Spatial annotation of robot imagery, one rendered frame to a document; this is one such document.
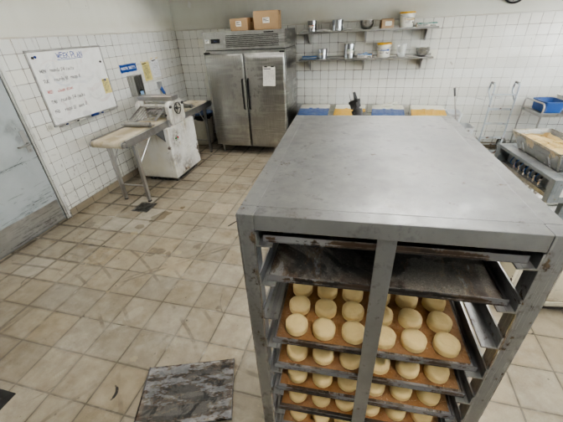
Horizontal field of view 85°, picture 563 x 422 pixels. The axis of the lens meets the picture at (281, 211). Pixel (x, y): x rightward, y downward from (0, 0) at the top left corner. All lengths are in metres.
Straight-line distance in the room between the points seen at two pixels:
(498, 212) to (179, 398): 2.21
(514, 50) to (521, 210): 6.07
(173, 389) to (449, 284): 2.13
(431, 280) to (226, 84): 5.47
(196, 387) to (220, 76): 4.79
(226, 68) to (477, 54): 4.12
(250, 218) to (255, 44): 5.24
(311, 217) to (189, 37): 6.71
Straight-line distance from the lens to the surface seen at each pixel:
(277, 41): 5.54
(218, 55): 5.85
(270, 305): 0.67
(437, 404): 0.91
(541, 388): 2.84
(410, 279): 0.62
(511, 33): 6.57
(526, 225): 0.55
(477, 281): 0.66
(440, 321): 0.79
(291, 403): 0.96
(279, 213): 0.49
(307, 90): 6.41
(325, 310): 0.75
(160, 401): 2.49
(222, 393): 2.39
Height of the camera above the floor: 2.07
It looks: 31 degrees down
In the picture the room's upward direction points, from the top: 3 degrees counter-clockwise
